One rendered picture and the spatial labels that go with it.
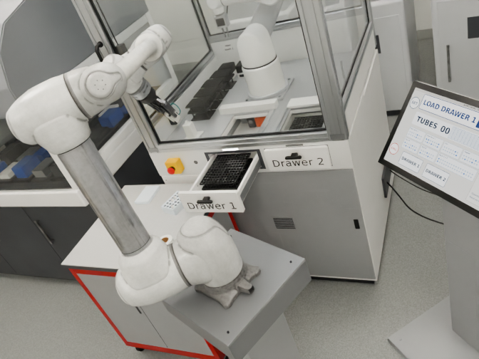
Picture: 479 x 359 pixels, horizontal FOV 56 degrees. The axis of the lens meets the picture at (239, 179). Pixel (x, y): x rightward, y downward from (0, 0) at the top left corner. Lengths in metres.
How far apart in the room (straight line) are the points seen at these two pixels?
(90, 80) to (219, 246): 0.62
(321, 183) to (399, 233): 0.86
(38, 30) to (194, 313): 1.53
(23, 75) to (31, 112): 1.05
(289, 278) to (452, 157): 0.64
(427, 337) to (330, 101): 1.16
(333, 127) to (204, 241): 0.78
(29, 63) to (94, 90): 1.17
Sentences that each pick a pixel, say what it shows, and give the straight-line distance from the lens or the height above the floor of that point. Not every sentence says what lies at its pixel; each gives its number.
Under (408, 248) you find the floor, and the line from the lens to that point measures 2.73.
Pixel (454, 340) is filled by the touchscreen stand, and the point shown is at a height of 0.04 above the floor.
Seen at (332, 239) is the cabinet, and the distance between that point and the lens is 2.33.
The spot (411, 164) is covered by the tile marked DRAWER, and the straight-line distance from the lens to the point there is 1.64.
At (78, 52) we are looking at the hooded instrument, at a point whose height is 1.45.
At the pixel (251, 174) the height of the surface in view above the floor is 0.87.
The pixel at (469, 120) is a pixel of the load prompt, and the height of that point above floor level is 1.15.
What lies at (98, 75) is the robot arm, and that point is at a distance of 1.22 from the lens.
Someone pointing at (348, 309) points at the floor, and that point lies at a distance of 2.50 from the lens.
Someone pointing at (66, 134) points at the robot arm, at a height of 1.55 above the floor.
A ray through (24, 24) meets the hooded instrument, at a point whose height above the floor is 1.69.
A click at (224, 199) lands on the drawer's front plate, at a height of 0.89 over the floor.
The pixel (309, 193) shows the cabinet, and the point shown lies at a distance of 2.15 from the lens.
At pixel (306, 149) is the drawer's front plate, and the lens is 1.97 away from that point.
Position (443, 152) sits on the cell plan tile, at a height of 1.06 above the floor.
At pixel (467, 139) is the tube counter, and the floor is 1.11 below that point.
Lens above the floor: 1.97
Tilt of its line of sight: 33 degrees down
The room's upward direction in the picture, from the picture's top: 21 degrees counter-clockwise
